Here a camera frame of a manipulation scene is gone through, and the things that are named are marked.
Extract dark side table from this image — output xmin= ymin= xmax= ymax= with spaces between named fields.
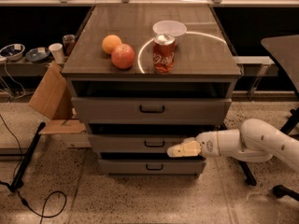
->
xmin=261 ymin=35 xmax=299 ymax=95

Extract black stand leg left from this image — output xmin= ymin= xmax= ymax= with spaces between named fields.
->
xmin=8 ymin=122 xmax=46 ymax=192

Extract blue bowl left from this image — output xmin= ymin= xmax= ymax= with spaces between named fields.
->
xmin=0 ymin=44 xmax=25 ymax=62

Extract grey drawer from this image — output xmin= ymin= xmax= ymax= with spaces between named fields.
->
xmin=99 ymin=159 xmax=206 ymax=175
xmin=89 ymin=134 xmax=187 ymax=153
xmin=72 ymin=97 xmax=232 ymax=125

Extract blue bowl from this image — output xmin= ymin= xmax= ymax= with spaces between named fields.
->
xmin=0 ymin=44 xmax=25 ymax=62
xmin=25 ymin=47 xmax=50 ymax=63

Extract white plastic bowl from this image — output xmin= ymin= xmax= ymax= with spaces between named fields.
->
xmin=152 ymin=21 xmax=187 ymax=44

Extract grey drawer cabinet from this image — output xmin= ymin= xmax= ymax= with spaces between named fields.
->
xmin=61 ymin=3 xmax=243 ymax=177

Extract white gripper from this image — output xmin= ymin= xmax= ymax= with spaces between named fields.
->
xmin=167 ymin=132 xmax=219 ymax=158

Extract dark glass jar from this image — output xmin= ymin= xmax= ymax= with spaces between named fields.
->
xmin=63 ymin=35 xmax=76 ymax=56

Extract orange fruit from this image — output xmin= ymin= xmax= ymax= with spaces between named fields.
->
xmin=102 ymin=35 xmax=121 ymax=54

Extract grey top drawer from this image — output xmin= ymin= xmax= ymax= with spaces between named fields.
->
xmin=72 ymin=97 xmax=232 ymax=125

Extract grey bottom drawer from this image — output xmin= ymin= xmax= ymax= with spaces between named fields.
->
xmin=99 ymin=159 xmax=206 ymax=175

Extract black caster foot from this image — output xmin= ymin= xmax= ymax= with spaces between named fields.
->
xmin=272 ymin=185 xmax=299 ymax=202

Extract white paper cup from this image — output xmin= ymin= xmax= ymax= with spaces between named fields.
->
xmin=49 ymin=43 xmax=64 ymax=63

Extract blue bowl right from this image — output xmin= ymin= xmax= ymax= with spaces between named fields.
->
xmin=25 ymin=47 xmax=50 ymax=63

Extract red apple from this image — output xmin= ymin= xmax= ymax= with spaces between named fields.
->
xmin=111 ymin=44 xmax=135 ymax=69

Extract black floor cable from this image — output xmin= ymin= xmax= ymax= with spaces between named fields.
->
xmin=0 ymin=115 xmax=68 ymax=224

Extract red soda can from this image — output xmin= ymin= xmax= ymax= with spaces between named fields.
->
xmin=152 ymin=34 xmax=176 ymax=74

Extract brown cardboard box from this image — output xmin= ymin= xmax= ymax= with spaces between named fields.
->
xmin=29 ymin=62 xmax=86 ymax=134

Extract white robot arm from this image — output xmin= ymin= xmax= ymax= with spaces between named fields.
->
xmin=167 ymin=119 xmax=299 ymax=172

